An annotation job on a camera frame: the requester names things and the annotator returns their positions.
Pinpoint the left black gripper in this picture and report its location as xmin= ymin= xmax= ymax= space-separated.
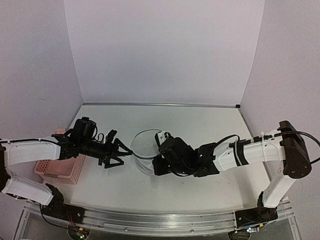
xmin=79 ymin=137 xmax=133 ymax=169

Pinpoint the white mesh laundry bag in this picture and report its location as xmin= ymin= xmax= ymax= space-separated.
xmin=130 ymin=129 xmax=162 ymax=176

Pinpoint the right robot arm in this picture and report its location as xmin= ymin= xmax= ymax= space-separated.
xmin=152 ymin=120 xmax=312 ymax=222

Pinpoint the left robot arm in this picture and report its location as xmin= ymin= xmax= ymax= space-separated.
xmin=0 ymin=117 xmax=133 ymax=219

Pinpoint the pink perforated plastic basket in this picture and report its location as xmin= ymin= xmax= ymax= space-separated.
xmin=33 ymin=128 xmax=87 ymax=186

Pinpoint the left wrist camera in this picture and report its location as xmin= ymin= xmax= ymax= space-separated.
xmin=104 ymin=129 xmax=117 ymax=144

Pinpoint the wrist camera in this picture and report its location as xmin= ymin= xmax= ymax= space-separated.
xmin=154 ymin=131 xmax=172 ymax=148
xmin=104 ymin=129 xmax=117 ymax=144

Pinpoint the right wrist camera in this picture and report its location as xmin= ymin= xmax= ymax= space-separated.
xmin=154 ymin=131 xmax=172 ymax=148

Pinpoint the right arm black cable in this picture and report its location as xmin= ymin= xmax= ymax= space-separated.
xmin=172 ymin=131 xmax=320 ymax=178

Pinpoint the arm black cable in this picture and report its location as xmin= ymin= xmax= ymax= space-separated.
xmin=0 ymin=137 xmax=63 ymax=151
xmin=172 ymin=131 xmax=320 ymax=178

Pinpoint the aluminium front rail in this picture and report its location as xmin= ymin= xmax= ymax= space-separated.
xmin=23 ymin=202 xmax=293 ymax=232

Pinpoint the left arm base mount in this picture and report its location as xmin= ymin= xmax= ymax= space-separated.
xmin=40 ymin=183 xmax=85 ymax=224

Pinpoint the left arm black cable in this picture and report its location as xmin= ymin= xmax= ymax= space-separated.
xmin=0 ymin=137 xmax=63 ymax=151

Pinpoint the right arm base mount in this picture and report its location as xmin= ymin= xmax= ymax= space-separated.
xmin=234 ymin=191 xmax=278 ymax=229

